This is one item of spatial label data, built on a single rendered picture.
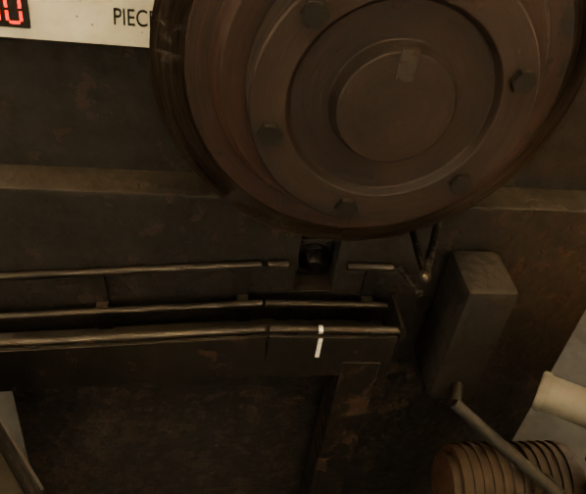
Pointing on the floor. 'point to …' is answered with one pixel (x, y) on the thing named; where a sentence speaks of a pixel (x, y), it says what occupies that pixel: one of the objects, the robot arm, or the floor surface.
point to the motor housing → (474, 473)
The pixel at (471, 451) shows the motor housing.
